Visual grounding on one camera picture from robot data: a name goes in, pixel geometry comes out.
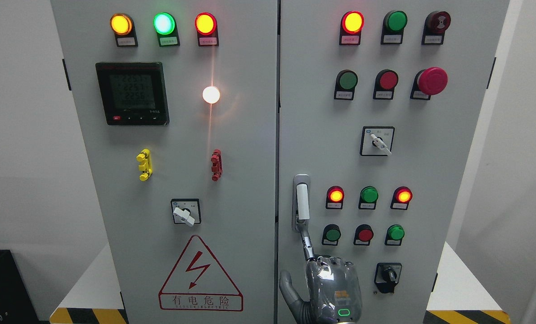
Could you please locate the grey right cabinet door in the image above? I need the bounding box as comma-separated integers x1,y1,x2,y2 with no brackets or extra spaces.
278,0,509,324

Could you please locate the red push button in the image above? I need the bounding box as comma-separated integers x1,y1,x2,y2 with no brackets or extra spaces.
353,224,374,246
373,69,399,100

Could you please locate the green lamp middle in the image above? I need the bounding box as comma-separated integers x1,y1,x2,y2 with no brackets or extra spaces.
358,186,379,210

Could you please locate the green push button lower left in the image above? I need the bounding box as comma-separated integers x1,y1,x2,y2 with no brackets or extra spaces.
321,224,341,246

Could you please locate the red push button upper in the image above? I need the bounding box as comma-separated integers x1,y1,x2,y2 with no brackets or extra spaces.
373,69,399,100

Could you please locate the grey cabinet door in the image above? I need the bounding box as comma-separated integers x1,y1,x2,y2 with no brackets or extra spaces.
278,0,509,324
51,0,278,324

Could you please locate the red terminal block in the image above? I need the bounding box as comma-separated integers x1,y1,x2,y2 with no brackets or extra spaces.
210,149,223,182

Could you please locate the green push button upper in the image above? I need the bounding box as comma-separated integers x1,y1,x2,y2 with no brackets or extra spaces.
334,69,358,100

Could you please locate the red emergency stop mushroom button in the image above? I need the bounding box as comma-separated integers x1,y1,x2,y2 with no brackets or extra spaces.
410,67,448,100

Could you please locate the grey robotic right hand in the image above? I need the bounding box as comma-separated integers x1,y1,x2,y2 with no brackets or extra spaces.
279,221,362,324

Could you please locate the red push button lower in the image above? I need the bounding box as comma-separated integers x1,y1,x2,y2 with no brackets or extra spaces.
353,224,374,246

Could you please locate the dark red buzzer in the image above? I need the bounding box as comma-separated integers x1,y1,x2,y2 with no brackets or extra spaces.
422,11,451,45

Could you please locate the grey left cabinet door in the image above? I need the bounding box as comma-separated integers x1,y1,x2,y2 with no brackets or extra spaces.
51,0,278,324

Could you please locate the upper right rotary selector switch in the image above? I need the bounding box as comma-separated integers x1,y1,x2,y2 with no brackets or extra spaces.
360,126,395,156

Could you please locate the orange indicator lamp top left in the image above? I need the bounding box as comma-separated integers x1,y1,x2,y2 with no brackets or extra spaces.
110,13,138,47

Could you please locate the red lit lamp right door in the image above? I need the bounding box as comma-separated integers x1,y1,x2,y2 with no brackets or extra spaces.
338,11,365,46

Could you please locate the green push button lower right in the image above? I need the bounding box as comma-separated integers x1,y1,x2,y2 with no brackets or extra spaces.
384,224,405,246

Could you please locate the green push button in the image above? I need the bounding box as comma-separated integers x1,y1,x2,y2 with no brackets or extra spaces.
334,69,358,100
384,224,405,246
321,224,341,246

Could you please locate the red lit lamp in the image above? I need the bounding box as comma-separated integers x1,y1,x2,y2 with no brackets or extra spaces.
390,186,413,211
325,186,344,210

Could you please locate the yellow terminal block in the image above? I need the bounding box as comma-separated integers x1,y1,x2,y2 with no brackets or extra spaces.
136,149,153,182

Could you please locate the silver cabinet door handle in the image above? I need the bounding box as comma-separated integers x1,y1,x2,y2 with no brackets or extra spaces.
292,174,311,232

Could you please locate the black digital power meter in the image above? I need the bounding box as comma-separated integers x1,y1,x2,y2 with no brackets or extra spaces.
95,62,169,126

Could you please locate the green lit indicator lamp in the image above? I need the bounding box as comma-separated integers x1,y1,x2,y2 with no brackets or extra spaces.
153,12,180,47

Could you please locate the black box lower left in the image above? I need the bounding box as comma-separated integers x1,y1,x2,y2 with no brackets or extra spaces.
0,250,39,324

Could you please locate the left door rotary selector switch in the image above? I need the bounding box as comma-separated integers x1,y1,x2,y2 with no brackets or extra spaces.
171,198,202,226

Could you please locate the red electrical hazard warning sign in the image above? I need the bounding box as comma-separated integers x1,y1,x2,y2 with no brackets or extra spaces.
158,234,243,312

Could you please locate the red lit lamp middle right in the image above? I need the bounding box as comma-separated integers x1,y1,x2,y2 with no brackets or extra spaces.
390,186,413,211

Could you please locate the black knob selector switch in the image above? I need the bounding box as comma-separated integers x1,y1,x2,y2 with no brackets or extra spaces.
374,263,403,294

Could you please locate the white platform with hazard stripes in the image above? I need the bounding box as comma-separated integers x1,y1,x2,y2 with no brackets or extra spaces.
49,244,511,324

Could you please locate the red lit lamp middle left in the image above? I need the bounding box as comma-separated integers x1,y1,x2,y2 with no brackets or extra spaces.
325,186,344,210

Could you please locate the red-orange indicator lamp left door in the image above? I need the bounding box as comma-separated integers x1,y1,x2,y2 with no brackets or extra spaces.
194,12,219,47

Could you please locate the white glowing indicator lamp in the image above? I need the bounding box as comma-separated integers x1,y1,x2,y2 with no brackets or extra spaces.
202,85,221,104

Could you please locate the green lamp top right door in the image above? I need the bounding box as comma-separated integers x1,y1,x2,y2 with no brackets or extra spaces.
381,10,408,45

